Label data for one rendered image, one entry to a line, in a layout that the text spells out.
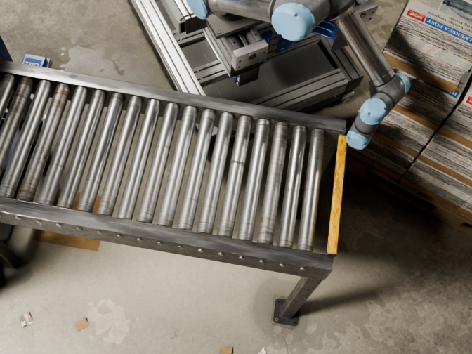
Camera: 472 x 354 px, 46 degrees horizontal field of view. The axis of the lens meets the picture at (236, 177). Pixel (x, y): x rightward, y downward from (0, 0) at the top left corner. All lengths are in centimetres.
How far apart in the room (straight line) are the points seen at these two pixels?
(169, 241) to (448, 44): 110
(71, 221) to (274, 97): 128
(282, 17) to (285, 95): 106
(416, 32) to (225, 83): 107
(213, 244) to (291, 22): 71
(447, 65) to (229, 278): 128
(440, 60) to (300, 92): 87
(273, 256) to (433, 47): 88
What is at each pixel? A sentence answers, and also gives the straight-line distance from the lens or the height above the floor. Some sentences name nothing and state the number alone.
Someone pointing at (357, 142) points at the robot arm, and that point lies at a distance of 189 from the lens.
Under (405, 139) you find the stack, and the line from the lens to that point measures 246.
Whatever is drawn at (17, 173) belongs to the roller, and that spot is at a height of 79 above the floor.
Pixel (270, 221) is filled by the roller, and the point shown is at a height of 80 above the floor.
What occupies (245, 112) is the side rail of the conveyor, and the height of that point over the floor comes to 80.
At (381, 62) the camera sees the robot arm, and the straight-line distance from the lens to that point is 185.
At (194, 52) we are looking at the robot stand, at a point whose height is 21.
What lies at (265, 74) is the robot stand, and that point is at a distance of 279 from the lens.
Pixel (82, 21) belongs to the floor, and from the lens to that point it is 329.
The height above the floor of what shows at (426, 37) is 103.
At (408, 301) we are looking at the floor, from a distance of 271.
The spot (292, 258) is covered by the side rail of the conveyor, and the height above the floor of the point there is 80.
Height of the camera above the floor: 248
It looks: 65 degrees down
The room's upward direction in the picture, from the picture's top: 9 degrees clockwise
